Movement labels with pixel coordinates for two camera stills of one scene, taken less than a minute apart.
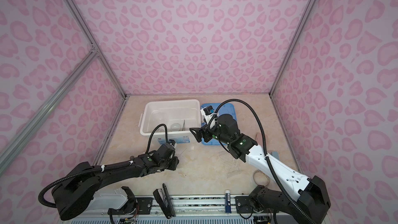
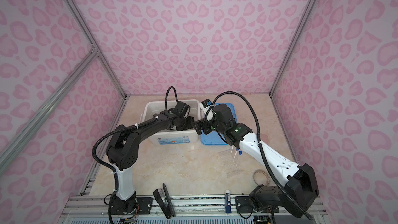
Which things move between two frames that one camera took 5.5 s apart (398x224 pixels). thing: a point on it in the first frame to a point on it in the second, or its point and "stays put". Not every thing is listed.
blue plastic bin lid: [224, 109] stays put
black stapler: [162, 198] stays put
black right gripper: [198, 130] to [199, 128]
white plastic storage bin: [180, 115] stays put
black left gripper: [175, 162] to [190, 119]
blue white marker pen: [227, 201] stays put
